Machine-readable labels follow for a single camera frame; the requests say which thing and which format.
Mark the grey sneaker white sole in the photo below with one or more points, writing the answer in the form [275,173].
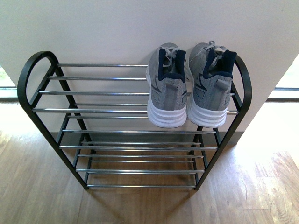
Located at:
[211,71]

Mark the black metal shoe rack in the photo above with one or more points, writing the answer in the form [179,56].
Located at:
[95,118]

